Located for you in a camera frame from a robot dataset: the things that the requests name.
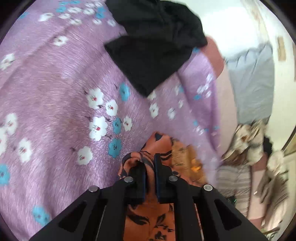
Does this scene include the purple floral bed sheet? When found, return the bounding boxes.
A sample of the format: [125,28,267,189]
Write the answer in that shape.
[1,1,220,240]

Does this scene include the floral patterned clothes pile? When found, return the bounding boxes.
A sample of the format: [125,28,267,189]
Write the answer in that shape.
[222,120,284,171]

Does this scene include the striped grey cloth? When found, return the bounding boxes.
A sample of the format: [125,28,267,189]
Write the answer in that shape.
[216,165,251,217]

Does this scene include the grey blue cloth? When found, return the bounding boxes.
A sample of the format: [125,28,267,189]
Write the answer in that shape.
[225,42,275,124]

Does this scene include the orange black floral garment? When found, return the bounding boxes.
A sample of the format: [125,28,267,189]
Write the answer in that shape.
[118,132,207,240]

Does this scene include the pink mattress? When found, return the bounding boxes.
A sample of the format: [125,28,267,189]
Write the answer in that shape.
[202,37,267,225]

